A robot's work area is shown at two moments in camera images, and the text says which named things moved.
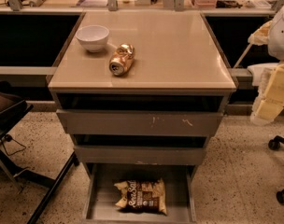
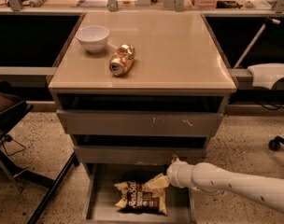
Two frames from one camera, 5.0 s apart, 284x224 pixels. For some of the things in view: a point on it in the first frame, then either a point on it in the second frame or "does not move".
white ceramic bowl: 93,38 does not move
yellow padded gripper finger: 261,36 -> 179,174
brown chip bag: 148,196 does not move
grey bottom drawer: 180,192 does not move
